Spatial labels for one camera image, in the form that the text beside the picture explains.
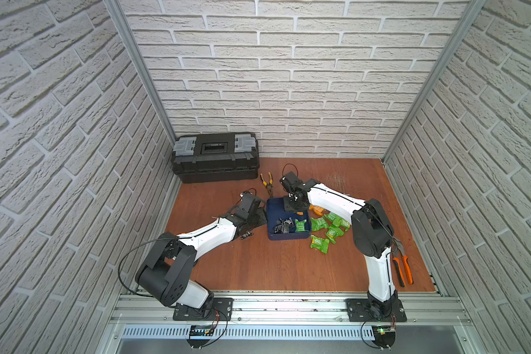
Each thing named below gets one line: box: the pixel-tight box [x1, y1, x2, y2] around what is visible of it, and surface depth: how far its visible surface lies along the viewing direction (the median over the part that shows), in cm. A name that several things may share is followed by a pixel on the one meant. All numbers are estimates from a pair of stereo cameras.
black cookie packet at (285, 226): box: [272, 216, 296, 234], surface depth 93 cm
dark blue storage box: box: [266, 196, 312, 241], surface depth 93 cm
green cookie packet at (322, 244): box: [309, 234, 330, 254], surface depth 89 cm
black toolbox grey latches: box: [171, 132, 261, 184], surface depth 102 cm
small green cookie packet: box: [295, 218, 307, 232], surface depth 94 cm
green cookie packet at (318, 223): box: [310, 216, 329, 231], surface depth 96 cm
